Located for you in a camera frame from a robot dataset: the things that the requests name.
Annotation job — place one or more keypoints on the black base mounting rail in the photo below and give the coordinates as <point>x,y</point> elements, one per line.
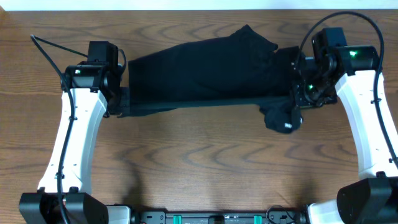
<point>272,216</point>

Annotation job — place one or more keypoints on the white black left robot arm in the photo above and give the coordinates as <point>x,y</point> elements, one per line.
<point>91,91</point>

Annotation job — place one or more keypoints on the black shorts garment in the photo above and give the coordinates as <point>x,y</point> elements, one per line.
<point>242,68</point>

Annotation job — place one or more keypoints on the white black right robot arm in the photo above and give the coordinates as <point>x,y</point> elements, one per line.
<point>339,72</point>

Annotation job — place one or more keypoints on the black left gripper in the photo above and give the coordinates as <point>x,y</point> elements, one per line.
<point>115,111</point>

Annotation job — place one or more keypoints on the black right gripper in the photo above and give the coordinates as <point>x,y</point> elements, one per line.
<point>301,101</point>

